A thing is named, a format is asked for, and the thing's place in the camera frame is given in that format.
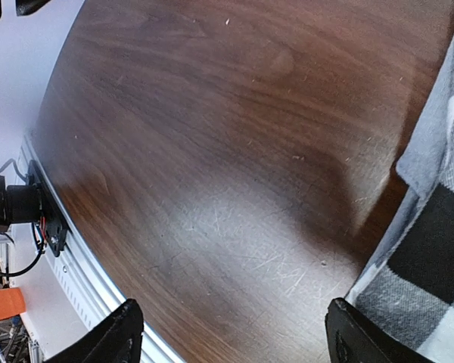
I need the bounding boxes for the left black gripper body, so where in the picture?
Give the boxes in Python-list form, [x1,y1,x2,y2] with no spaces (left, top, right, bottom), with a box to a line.
[0,0,50,19]

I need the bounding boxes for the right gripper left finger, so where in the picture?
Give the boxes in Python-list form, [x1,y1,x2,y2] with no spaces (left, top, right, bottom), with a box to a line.
[47,299,143,363]

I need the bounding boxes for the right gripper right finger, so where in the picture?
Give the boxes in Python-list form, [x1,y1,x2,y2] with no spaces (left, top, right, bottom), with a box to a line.
[325,298,431,363]

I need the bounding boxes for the black white plaid shirt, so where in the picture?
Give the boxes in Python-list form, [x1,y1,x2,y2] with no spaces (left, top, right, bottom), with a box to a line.
[344,0,454,363]

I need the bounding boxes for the orange box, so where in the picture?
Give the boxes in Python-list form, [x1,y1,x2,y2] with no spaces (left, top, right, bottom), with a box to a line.
[0,287,26,321]

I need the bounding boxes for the front aluminium rail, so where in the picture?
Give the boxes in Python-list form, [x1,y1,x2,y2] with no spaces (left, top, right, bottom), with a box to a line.
[20,136,185,362]

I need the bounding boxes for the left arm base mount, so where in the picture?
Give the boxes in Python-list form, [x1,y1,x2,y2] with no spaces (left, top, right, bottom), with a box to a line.
[27,160,69,257]

